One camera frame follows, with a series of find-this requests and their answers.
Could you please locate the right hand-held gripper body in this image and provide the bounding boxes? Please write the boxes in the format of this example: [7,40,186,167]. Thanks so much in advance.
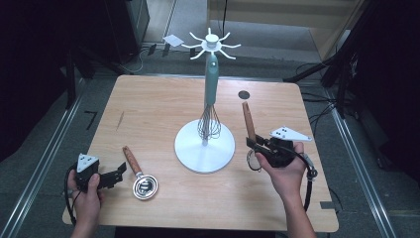
[262,126,313,169]

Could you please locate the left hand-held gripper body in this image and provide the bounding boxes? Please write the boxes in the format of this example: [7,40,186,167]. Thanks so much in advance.
[72,153,101,193]

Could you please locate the small strainer with wooden handle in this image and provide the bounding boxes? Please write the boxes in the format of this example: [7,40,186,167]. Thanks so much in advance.
[242,101,264,174]

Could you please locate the metal ladle with wooden handle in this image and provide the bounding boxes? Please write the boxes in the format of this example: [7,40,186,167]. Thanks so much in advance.
[122,145,159,201]

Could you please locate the white utensil stand with hooks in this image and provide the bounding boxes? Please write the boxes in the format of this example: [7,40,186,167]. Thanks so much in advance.
[173,27,242,175]

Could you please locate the teal handled wire whisk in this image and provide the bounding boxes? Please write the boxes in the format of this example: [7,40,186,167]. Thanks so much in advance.
[196,53,223,142]

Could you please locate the person's right hand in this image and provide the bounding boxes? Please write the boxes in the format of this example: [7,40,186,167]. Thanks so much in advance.
[255,142,309,200]

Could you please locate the person's left hand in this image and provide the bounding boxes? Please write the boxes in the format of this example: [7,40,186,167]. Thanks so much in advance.
[66,171,105,230]

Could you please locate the black tripod stand legs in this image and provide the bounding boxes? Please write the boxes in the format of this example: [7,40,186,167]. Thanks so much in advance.
[282,54,336,84]

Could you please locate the light wooden furniture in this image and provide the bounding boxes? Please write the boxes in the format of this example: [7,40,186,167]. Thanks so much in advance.
[207,0,368,62]

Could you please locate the white paper sheet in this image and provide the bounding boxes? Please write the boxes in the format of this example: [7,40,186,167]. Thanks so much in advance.
[161,34,184,48]

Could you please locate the dark cabinet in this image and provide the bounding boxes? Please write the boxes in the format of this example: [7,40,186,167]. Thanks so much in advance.
[104,0,151,65]

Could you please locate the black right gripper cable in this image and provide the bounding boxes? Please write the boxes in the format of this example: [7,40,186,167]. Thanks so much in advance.
[290,145,319,212]

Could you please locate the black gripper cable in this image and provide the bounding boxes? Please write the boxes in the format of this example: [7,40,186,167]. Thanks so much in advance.
[290,145,319,212]
[62,165,82,227]

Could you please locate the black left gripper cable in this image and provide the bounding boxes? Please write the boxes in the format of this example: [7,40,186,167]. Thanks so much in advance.
[62,165,82,227]

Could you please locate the metal floor rail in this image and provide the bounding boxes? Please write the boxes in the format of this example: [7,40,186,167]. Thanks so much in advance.
[0,95,84,238]
[325,90,399,238]

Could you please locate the black floor cables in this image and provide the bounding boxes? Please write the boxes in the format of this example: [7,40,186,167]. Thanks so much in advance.
[298,62,341,137]

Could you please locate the black upright stand post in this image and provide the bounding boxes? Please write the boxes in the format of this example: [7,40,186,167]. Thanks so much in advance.
[64,49,79,111]

